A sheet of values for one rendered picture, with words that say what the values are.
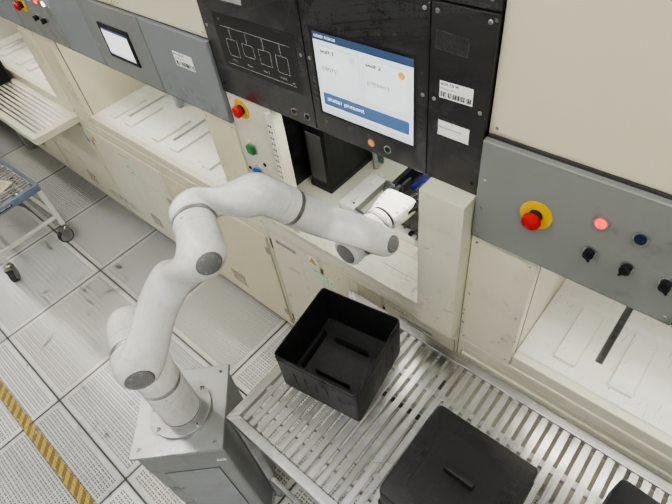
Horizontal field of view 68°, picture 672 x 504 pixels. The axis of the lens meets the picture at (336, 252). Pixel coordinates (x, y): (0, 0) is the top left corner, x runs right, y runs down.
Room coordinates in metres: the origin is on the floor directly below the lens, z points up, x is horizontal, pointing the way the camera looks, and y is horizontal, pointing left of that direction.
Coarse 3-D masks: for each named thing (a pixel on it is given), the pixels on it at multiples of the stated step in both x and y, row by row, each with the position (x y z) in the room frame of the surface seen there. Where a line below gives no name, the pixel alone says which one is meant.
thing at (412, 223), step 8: (408, 168) 1.29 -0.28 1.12; (400, 176) 1.25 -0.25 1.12; (408, 176) 1.27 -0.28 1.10; (416, 176) 1.30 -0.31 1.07; (400, 184) 1.24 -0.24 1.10; (408, 192) 1.18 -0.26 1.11; (416, 216) 1.16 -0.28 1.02; (408, 224) 1.19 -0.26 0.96; (416, 224) 1.16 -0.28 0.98; (416, 232) 1.16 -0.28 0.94
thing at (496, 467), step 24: (432, 432) 0.52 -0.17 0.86; (456, 432) 0.51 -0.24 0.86; (480, 432) 0.50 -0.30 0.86; (408, 456) 0.46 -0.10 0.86; (432, 456) 0.45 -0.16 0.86; (456, 456) 0.44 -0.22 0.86; (480, 456) 0.44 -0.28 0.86; (504, 456) 0.43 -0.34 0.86; (384, 480) 0.42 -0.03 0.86; (408, 480) 0.41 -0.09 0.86; (432, 480) 0.40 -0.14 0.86; (456, 480) 0.39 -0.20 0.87; (480, 480) 0.38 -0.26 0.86; (504, 480) 0.37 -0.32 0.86; (528, 480) 0.36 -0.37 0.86
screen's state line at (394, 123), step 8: (328, 96) 1.12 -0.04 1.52; (336, 96) 1.10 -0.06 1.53; (328, 104) 1.13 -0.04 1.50; (336, 104) 1.11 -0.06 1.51; (344, 104) 1.09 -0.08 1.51; (352, 104) 1.07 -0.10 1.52; (352, 112) 1.07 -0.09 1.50; (360, 112) 1.05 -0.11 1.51; (368, 112) 1.03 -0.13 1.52; (376, 112) 1.01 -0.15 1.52; (376, 120) 1.01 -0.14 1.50; (384, 120) 1.00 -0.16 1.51; (392, 120) 0.98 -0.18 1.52; (400, 120) 0.96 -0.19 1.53; (392, 128) 0.98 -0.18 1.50; (400, 128) 0.96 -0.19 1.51; (408, 128) 0.95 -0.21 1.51
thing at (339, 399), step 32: (320, 320) 0.96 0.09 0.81; (352, 320) 0.94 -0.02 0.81; (384, 320) 0.86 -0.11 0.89; (288, 352) 0.83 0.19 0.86; (320, 352) 0.87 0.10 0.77; (352, 352) 0.85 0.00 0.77; (384, 352) 0.75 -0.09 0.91; (288, 384) 0.77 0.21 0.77; (320, 384) 0.69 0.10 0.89; (352, 384) 0.74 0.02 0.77; (352, 416) 0.63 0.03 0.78
